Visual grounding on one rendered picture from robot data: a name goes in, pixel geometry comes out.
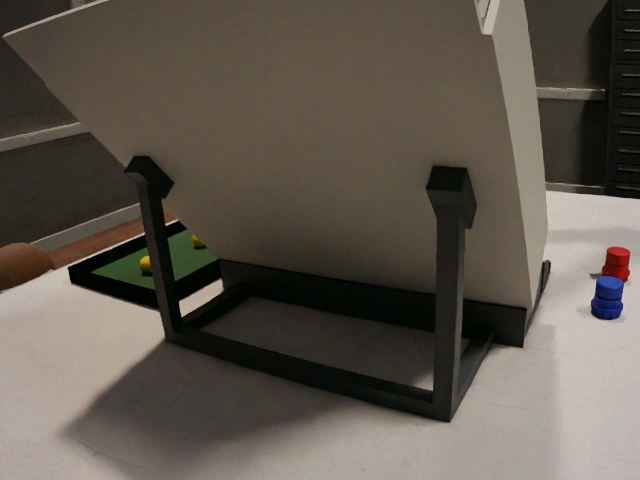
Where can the blue plug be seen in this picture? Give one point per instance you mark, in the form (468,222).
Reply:
(606,303)

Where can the large white panel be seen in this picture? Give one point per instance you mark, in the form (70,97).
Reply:
(300,136)

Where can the dark grey support stand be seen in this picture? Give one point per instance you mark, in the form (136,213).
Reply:
(452,198)

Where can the red plug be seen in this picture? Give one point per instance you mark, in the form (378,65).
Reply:
(617,263)

